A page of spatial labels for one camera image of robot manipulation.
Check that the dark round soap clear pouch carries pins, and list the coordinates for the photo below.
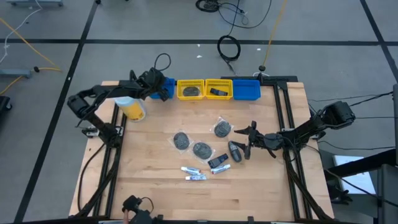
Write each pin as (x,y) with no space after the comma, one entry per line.
(202,151)
(191,91)
(181,141)
(222,129)

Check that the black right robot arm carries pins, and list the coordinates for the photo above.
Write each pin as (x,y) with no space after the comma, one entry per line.
(311,127)

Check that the blue plastic basket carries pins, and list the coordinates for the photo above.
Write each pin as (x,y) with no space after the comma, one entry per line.
(247,90)
(171,87)

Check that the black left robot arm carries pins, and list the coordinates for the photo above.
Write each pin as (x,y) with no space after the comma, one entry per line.
(102,93)

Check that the person's hand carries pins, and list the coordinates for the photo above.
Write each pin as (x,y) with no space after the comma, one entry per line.
(125,217)

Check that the yellow plastic cup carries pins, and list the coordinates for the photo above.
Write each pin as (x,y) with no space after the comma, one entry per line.
(132,109)

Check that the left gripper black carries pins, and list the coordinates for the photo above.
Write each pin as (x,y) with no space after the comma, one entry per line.
(152,81)

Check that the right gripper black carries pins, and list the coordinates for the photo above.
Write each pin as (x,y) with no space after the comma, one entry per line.
(267,140)

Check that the grey furniture foot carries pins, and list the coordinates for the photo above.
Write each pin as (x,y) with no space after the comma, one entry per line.
(34,2)
(15,73)

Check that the dark grey deodorant stick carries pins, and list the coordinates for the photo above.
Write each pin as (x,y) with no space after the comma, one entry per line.
(235,154)

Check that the black table edge clamp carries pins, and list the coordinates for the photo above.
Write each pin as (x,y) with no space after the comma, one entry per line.
(250,219)

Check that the yellow plastic basket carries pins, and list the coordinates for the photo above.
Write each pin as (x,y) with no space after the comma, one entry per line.
(180,93)
(219,83)

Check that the white board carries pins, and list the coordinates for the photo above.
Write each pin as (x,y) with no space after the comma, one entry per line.
(357,183)

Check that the black side desk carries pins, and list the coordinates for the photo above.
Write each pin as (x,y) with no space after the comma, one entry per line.
(387,186)

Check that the black caster wheel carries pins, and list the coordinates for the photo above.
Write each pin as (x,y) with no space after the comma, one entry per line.
(4,104)

